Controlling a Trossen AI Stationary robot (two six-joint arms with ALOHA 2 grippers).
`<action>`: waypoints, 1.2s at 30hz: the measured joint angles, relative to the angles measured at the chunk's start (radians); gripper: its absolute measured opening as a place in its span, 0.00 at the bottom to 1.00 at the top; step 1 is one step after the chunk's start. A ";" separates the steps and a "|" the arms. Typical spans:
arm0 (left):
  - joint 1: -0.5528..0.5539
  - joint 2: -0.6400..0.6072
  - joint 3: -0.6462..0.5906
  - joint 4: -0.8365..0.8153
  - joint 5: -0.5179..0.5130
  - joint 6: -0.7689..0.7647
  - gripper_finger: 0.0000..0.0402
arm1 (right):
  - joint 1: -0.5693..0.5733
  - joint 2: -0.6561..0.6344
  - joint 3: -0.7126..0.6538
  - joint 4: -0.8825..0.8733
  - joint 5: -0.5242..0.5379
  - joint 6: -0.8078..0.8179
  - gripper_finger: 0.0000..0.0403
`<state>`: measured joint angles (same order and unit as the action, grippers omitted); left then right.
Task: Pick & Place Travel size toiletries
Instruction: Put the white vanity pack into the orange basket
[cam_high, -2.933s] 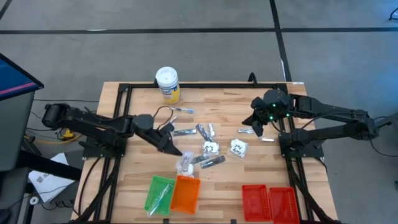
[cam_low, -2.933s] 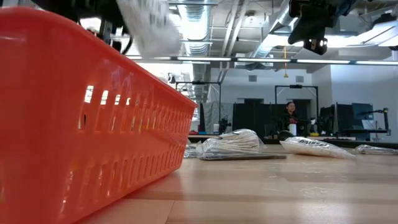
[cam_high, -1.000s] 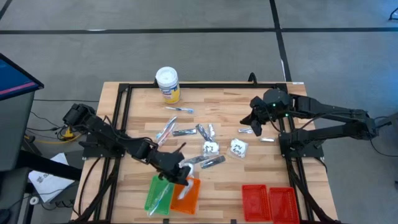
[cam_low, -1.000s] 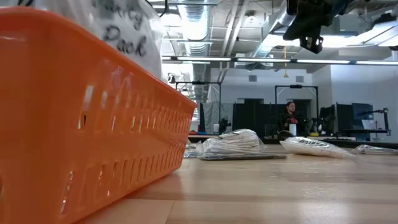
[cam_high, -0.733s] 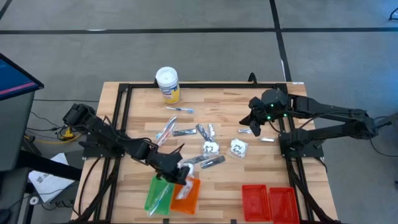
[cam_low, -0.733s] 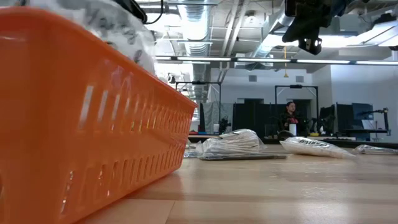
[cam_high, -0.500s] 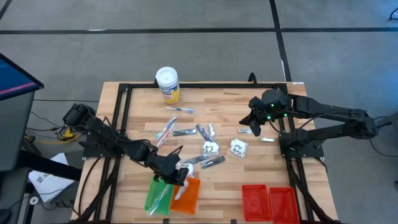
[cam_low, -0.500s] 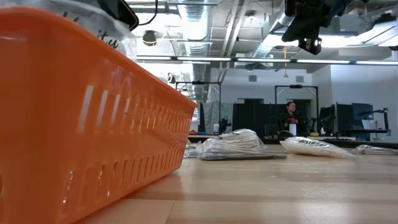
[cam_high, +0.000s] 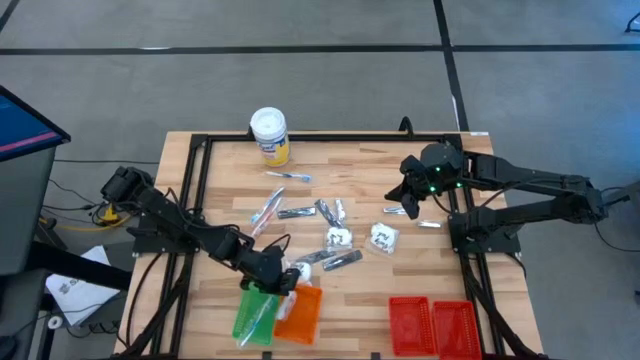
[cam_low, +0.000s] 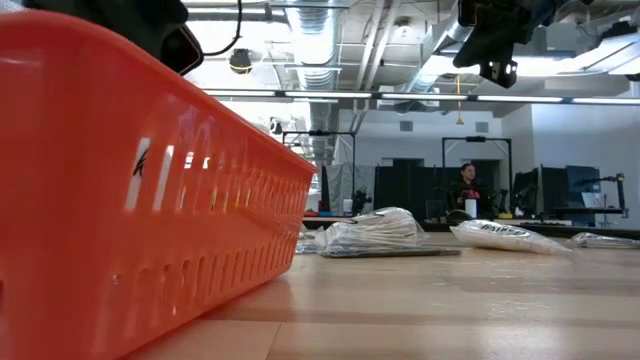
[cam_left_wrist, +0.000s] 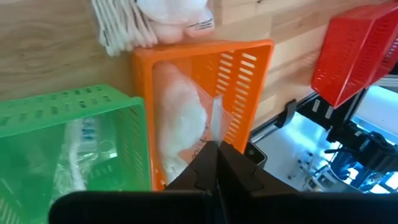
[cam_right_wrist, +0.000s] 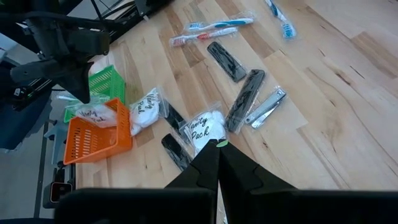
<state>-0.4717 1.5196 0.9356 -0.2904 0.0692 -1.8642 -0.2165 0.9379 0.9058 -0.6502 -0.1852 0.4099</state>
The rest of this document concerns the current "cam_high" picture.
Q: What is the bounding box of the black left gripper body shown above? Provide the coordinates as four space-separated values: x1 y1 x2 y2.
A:
243 246 289 295

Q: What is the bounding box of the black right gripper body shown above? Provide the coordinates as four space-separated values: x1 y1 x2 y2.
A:
408 168 442 201

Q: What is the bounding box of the clear bag with white cotton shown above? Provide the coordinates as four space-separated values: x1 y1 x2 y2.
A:
364 221 402 257
325 225 354 252
284 259 315 287
275 289 299 322

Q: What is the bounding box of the green plastic basket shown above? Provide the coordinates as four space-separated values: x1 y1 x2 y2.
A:
231 281 282 348

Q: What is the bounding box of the blue toothbrush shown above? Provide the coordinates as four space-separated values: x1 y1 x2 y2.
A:
249 185 287 226
237 294 279 349
263 170 313 184

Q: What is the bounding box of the orange plastic basket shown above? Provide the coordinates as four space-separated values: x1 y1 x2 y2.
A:
273 283 325 346

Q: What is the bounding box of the black packaged comb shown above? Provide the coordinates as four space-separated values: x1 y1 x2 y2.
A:
294 249 338 266
314 198 345 230
275 205 318 221
321 249 364 273

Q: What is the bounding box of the red plastic basket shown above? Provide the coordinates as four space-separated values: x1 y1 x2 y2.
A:
431 299 484 360
388 295 438 358

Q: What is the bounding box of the white-lidded yellow wipes canister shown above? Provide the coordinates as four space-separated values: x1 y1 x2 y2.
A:
249 106 292 169

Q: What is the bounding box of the white paper sheet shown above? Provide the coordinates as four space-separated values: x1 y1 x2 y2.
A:
44 244 121 326

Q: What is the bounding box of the black beam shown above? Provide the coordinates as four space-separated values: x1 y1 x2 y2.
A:
24 242 134 291

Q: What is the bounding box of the dark grey cart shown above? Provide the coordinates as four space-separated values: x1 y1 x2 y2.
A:
0 272 51 360

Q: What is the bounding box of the grey cabinet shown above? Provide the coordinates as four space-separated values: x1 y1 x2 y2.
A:
0 146 57 277

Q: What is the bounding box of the blue-screen monitor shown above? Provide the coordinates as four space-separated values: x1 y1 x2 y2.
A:
0 84 72 162

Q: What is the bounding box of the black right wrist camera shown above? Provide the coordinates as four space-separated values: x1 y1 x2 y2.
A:
399 153 424 177

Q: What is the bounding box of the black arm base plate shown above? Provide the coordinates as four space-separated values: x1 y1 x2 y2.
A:
447 213 526 255
127 219 204 255

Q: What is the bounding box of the yellow cable with plug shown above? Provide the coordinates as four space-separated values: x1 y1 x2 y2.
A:
39 202 134 233

